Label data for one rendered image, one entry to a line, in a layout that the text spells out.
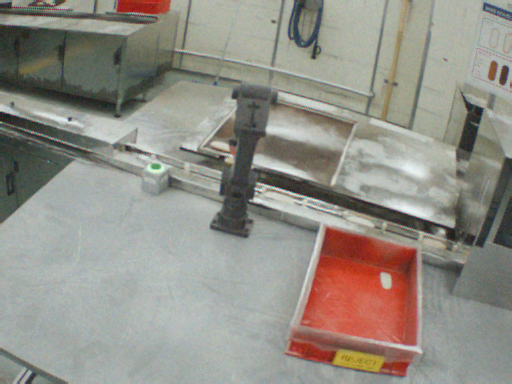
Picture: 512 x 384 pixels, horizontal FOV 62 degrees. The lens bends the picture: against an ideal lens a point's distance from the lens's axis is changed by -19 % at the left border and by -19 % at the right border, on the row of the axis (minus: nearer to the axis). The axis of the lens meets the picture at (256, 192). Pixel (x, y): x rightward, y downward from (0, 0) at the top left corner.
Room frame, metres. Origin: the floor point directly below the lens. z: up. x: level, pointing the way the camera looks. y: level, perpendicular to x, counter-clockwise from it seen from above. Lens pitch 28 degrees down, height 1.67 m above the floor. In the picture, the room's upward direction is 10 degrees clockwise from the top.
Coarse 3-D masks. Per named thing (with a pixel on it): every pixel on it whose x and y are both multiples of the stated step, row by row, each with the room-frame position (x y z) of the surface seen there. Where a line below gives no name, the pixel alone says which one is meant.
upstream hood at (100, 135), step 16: (0, 96) 1.91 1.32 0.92; (0, 112) 1.73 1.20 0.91; (16, 112) 1.73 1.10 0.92; (32, 112) 1.75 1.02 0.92; (48, 112) 1.77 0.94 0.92; (64, 112) 1.79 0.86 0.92; (32, 128) 1.68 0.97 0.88; (48, 128) 1.65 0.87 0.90; (64, 128) 1.63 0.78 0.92; (80, 128) 1.65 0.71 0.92; (96, 128) 1.67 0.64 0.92; (112, 128) 1.69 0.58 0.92; (128, 128) 1.70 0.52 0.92; (80, 144) 1.60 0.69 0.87; (96, 144) 1.58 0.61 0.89; (112, 144) 1.56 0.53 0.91
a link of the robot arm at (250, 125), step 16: (240, 96) 1.13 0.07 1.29; (256, 96) 1.14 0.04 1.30; (240, 112) 1.11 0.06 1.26; (256, 112) 1.12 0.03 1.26; (240, 128) 1.09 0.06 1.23; (256, 128) 1.10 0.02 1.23; (240, 144) 1.14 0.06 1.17; (256, 144) 1.14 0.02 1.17; (240, 160) 1.19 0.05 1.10; (224, 176) 1.30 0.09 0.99; (240, 176) 1.25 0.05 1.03; (256, 176) 1.31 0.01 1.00; (224, 192) 1.30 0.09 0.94
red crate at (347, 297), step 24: (336, 264) 1.20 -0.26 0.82; (360, 264) 1.22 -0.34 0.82; (312, 288) 1.07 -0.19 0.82; (336, 288) 1.09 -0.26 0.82; (360, 288) 1.10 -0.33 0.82; (312, 312) 0.97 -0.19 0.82; (336, 312) 0.98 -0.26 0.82; (360, 312) 0.99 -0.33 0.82; (384, 312) 1.00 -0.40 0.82; (360, 336) 0.89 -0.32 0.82; (384, 336) 0.90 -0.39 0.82
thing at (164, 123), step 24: (168, 96) 2.41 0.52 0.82; (192, 96) 2.45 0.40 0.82; (216, 96) 2.50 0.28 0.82; (144, 120) 2.04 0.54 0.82; (168, 120) 2.08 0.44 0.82; (192, 120) 2.12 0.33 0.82; (144, 144) 1.79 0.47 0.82; (168, 144) 1.83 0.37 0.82; (216, 168) 1.68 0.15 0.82; (456, 168) 2.16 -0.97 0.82; (312, 192) 1.63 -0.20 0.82; (456, 192) 1.87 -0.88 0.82; (336, 216) 1.49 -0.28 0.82; (384, 216) 1.54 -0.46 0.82
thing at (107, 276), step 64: (64, 192) 1.33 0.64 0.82; (128, 192) 1.41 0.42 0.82; (0, 256) 0.92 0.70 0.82; (64, 256) 1.00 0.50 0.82; (128, 256) 1.07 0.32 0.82; (192, 256) 1.13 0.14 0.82; (256, 256) 1.19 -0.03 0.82; (0, 320) 0.68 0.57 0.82; (64, 320) 0.75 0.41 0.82; (128, 320) 0.82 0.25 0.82; (192, 320) 0.87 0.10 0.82; (256, 320) 0.91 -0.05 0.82; (448, 320) 0.99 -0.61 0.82
